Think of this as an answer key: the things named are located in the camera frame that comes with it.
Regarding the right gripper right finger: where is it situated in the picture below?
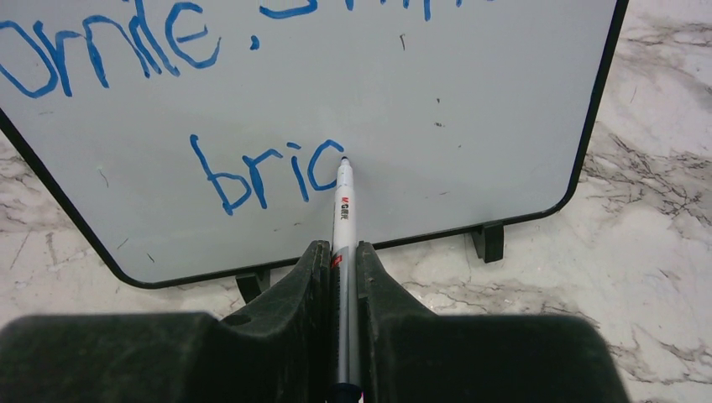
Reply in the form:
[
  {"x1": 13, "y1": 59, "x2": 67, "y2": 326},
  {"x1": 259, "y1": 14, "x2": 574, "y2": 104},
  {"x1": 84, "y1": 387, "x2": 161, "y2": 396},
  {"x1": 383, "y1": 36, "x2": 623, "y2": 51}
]
[{"x1": 355, "y1": 242, "x2": 629, "y2": 402}]

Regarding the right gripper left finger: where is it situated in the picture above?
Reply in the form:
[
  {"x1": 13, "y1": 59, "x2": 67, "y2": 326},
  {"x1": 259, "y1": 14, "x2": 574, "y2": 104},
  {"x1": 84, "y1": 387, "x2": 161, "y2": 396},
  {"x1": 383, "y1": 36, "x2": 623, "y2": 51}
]
[{"x1": 1, "y1": 241, "x2": 329, "y2": 402}]

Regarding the black framed whiteboard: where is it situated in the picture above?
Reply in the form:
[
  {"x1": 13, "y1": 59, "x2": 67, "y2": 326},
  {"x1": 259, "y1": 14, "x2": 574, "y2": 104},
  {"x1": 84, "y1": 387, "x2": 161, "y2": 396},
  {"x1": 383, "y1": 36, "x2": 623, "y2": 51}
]
[{"x1": 1, "y1": 1, "x2": 627, "y2": 289}]

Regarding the white marker pen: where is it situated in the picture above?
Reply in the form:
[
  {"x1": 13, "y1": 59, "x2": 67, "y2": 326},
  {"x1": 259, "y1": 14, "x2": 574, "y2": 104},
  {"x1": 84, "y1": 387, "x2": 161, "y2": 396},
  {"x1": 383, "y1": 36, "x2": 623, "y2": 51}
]
[{"x1": 327, "y1": 157, "x2": 363, "y2": 402}]

